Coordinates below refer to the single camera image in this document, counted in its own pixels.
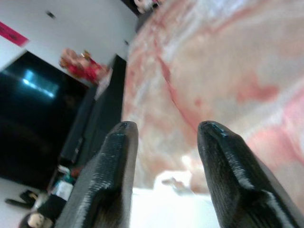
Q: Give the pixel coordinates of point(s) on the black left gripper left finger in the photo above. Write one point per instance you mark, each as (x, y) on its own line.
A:
(107, 180)

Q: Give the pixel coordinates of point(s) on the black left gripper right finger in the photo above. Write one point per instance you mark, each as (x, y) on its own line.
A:
(237, 180)

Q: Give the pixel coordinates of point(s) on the white and teal box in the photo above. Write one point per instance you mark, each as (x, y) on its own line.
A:
(62, 186)

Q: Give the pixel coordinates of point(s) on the black television cabinet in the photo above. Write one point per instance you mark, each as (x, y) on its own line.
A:
(95, 114)

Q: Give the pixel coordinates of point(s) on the large black television screen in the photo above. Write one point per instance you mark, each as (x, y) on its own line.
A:
(33, 118)

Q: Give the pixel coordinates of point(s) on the red and gold ornament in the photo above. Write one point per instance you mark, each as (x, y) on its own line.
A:
(80, 64)

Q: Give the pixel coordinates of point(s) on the pink and white plush toy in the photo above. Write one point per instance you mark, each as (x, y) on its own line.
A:
(145, 4)

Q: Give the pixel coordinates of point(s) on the pink paper wall strip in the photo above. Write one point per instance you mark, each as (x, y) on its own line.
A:
(12, 33)

